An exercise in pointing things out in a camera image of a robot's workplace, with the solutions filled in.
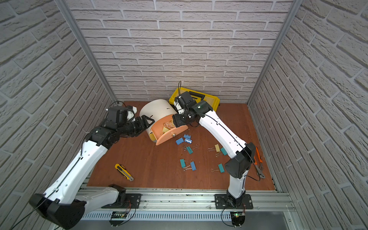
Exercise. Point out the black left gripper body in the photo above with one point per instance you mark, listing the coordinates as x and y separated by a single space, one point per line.
141 125

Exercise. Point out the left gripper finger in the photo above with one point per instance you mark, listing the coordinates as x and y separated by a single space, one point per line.
147 119
147 127

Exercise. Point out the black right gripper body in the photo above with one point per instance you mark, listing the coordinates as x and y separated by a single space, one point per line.
181 119

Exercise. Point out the orange top drawer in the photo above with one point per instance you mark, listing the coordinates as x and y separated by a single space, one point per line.
169 132

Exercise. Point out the round white drawer cabinet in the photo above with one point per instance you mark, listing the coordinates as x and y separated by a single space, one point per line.
160 111

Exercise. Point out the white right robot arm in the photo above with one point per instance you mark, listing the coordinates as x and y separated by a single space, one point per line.
242 154

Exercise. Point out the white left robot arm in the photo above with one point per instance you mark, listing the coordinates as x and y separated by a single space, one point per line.
60 203

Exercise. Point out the blue binder clip shiny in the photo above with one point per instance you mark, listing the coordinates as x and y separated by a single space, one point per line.
189 140

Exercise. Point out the blue binder clip left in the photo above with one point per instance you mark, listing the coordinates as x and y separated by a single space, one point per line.
180 141

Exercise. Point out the teal binder clip upper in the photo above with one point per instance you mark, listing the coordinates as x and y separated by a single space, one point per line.
189 149

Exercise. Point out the teal binder clip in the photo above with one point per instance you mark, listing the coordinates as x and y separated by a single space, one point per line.
189 149
221 152
183 163
219 168

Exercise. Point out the teal binder clip left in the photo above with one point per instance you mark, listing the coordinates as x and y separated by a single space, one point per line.
183 163

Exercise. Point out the blue binder clip lower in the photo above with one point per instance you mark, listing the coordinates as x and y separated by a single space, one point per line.
191 166

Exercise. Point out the teal binder clip lower right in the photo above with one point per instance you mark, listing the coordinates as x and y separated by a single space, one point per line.
219 168

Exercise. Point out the yellow black toolbox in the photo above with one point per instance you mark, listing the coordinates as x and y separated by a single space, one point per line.
213 101

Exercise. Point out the yellow utility knife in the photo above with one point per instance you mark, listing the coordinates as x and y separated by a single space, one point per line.
122 170

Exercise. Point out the left circuit board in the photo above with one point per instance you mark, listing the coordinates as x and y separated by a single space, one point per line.
118 218

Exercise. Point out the circuit board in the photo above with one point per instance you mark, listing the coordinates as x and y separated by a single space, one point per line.
118 218
237 218

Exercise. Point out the right circuit board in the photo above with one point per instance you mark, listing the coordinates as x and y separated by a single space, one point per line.
237 218

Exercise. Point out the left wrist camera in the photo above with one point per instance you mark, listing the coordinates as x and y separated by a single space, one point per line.
121 115

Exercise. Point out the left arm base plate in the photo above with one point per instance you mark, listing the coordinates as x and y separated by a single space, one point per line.
123 202

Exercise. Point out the aluminium rail frame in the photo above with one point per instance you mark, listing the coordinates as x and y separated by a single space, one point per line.
195 205

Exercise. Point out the orange handled pliers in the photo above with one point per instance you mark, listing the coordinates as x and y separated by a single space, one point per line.
258 164

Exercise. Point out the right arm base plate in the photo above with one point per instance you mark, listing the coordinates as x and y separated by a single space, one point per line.
226 201

